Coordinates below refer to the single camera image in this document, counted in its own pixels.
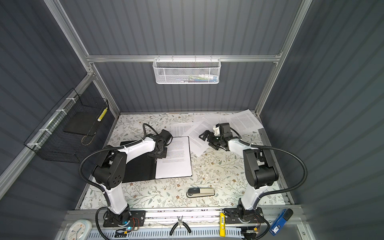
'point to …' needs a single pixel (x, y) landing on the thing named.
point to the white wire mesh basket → (187, 70)
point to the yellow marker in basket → (102, 114)
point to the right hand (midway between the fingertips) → (205, 140)
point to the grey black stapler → (200, 192)
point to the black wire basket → (51, 143)
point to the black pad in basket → (82, 122)
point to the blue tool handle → (280, 222)
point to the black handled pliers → (179, 223)
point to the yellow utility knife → (222, 224)
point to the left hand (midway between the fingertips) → (159, 155)
